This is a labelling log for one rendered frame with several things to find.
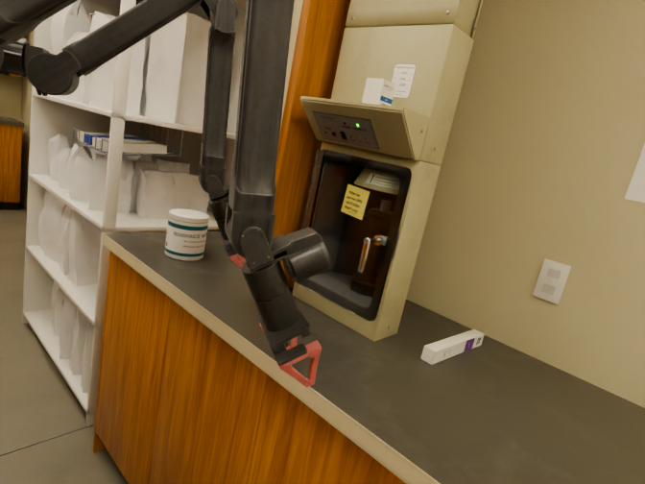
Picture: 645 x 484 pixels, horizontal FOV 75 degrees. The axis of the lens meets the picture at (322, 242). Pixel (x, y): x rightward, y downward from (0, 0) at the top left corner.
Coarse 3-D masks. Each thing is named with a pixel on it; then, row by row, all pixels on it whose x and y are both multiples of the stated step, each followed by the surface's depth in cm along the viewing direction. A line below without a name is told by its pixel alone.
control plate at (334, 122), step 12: (324, 120) 107; (336, 120) 104; (348, 120) 101; (360, 120) 98; (336, 132) 107; (348, 132) 104; (360, 132) 101; (372, 132) 98; (360, 144) 105; (372, 144) 102
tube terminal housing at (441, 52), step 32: (352, 32) 110; (384, 32) 103; (416, 32) 97; (448, 32) 92; (352, 64) 110; (384, 64) 103; (448, 64) 95; (352, 96) 110; (416, 96) 98; (448, 96) 99; (448, 128) 103; (384, 160) 104; (416, 160) 99; (416, 192) 101; (416, 224) 106; (416, 256) 111; (384, 288) 106; (352, 320) 113; (384, 320) 109
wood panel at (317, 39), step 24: (312, 0) 108; (336, 0) 113; (312, 24) 110; (336, 24) 116; (312, 48) 112; (336, 48) 118; (312, 72) 115; (288, 96) 114; (312, 96) 117; (288, 120) 114; (288, 144) 116; (312, 144) 123; (288, 168) 119; (312, 168) 126; (288, 192) 122; (288, 216) 125
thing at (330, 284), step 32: (352, 160) 110; (320, 192) 118; (384, 192) 103; (320, 224) 118; (352, 224) 110; (384, 224) 104; (352, 256) 111; (384, 256) 104; (320, 288) 119; (352, 288) 111
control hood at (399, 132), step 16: (304, 96) 107; (336, 112) 102; (352, 112) 98; (368, 112) 94; (384, 112) 91; (400, 112) 88; (416, 112) 91; (384, 128) 95; (400, 128) 91; (416, 128) 93; (384, 144) 99; (400, 144) 95; (416, 144) 95
